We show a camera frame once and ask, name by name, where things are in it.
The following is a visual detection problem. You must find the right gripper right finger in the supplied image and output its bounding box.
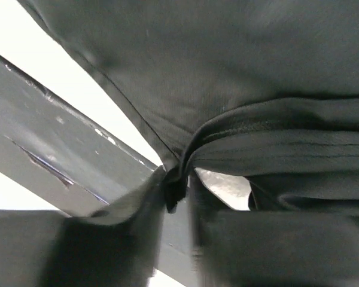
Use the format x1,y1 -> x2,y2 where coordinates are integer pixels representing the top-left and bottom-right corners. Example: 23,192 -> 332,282
188,174 -> 359,286

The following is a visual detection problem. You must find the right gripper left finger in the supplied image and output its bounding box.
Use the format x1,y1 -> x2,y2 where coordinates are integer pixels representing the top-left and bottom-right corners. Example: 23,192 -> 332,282
0,168 -> 165,286

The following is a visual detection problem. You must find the black t-shirt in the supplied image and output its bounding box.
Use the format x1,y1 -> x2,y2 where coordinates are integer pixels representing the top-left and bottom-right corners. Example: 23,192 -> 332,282
21,1 -> 359,214

